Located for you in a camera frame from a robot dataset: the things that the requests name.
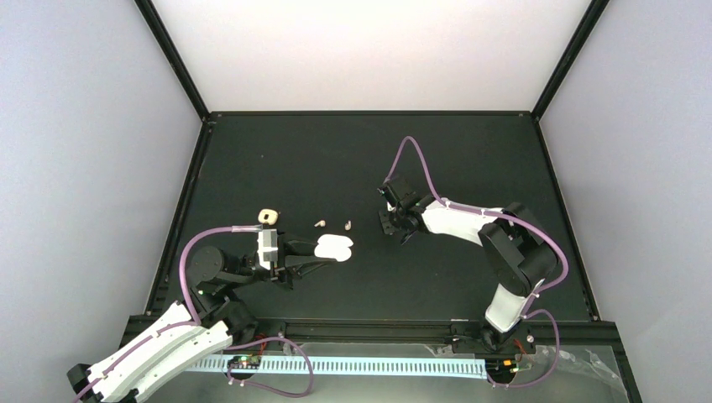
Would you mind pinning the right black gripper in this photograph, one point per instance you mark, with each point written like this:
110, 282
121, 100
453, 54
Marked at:
385, 227

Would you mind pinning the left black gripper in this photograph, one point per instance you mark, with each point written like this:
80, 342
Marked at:
294, 262

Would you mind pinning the oval white charging case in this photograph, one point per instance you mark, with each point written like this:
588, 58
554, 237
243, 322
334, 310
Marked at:
332, 246

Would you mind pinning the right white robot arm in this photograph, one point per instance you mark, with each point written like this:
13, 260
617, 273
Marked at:
517, 252

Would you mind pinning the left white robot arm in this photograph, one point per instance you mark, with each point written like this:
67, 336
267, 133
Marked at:
209, 317

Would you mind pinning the square white earbud case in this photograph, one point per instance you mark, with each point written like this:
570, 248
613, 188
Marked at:
268, 217

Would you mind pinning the left small circuit board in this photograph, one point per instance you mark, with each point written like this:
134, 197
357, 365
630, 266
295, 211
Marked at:
244, 362

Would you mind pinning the small circuit board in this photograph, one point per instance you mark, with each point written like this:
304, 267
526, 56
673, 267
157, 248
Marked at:
502, 366
244, 362

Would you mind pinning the right small circuit board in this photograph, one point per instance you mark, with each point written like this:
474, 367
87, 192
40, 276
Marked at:
502, 366

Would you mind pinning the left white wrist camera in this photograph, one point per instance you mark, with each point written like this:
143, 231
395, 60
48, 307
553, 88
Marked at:
267, 248

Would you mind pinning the white slotted cable duct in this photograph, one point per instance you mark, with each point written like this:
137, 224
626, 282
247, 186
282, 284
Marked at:
468, 368

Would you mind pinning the black aluminium front rail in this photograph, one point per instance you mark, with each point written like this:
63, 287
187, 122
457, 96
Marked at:
400, 331

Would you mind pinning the right black frame post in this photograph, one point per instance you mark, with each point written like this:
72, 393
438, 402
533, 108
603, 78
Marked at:
575, 45

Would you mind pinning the black frame post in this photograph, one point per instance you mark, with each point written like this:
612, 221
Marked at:
158, 29
575, 45

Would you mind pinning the left black frame post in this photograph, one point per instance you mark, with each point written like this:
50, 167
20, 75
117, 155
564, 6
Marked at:
158, 29

